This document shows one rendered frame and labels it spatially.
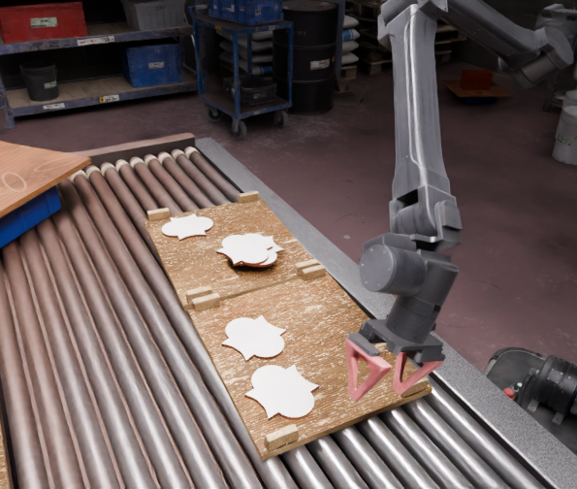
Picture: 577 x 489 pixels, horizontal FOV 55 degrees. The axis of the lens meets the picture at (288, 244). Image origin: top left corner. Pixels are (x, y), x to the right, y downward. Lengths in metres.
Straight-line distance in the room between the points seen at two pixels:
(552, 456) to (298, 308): 0.56
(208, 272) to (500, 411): 0.70
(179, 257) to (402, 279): 0.84
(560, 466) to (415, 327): 0.45
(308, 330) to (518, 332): 1.75
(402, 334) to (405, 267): 0.11
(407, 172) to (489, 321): 2.10
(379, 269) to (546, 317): 2.33
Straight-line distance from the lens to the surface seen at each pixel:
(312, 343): 1.14
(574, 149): 4.67
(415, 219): 0.72
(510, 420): 1.12
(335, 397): 1.05
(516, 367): 2.26
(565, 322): 2.96
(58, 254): 1.53
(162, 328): 1.22
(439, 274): 0.70
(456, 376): 1.16
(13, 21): 5.15
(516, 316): 2.90
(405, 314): 0.71
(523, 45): 1.18
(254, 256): 1.31
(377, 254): 0.66
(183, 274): 1.35
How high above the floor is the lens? 1.71
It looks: 33 degrees down
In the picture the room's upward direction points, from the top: 1 degrees clockwise
